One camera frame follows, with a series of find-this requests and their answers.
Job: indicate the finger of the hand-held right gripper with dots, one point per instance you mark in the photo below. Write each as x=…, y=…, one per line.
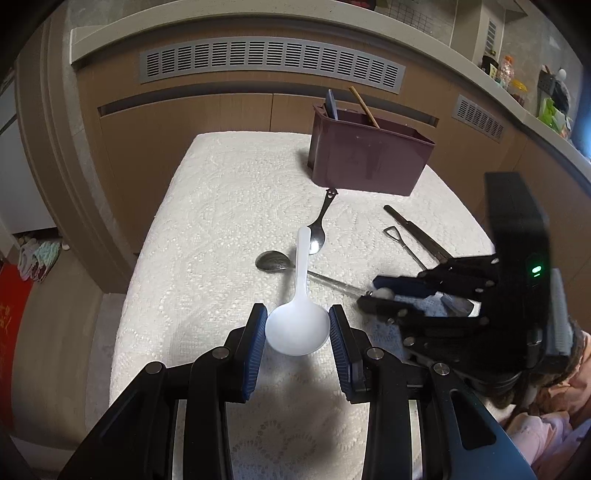
x=401, y=286
x=415, y=323

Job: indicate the ball-end metal spoon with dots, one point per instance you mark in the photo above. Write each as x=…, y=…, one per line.
x=272, y=261

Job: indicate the white pillar vent panel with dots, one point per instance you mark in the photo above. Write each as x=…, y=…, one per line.
x=490, y=33

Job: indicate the green packet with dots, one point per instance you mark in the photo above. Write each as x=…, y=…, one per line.
x=551, y=114

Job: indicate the white shelf unit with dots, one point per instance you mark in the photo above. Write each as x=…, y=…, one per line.
x=9, y=120

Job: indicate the long grey vent grille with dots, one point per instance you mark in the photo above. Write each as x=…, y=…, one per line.
x=272, y=62

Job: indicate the blue rice spoon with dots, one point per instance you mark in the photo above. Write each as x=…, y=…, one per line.
x=331, y=106

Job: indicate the white plastic spoon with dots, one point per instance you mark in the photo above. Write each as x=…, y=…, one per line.
x=298, y=327

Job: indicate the short grey vent grille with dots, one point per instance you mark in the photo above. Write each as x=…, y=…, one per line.
x=480, y=115

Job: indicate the white lace tablecloth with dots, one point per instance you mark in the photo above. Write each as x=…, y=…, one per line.
x=207, y=221

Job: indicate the yellow-lidded red jar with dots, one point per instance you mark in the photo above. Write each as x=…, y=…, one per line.
x=519, y=91

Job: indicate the beige kitchen countertop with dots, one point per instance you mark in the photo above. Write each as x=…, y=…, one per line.
x=277, y=23

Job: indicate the wooden kitchen cabinet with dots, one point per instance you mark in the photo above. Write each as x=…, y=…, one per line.
x=184, y=120

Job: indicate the pile of slippers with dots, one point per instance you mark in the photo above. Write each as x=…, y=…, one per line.
x=39, y=258

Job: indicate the pink clothing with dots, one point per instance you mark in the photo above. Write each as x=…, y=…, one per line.
x=554, y=438

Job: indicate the orange-capped clear bottle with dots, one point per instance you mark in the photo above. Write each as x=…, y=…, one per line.
x=505, y=71

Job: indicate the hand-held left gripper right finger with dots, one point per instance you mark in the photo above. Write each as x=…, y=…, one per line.
x=341, y=355

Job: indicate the white round ornament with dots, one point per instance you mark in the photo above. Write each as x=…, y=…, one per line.
x=561, y=74

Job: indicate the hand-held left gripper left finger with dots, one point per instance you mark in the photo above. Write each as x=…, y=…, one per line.
x=254, y=360

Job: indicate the dark labelled bottle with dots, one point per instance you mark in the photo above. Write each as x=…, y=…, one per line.
x=488, y=64

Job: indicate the red floor mat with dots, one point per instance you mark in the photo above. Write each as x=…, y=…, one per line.
x=11, y=341

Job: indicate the purple plastic utensil holder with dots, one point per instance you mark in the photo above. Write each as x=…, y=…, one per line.
x=369, y=157

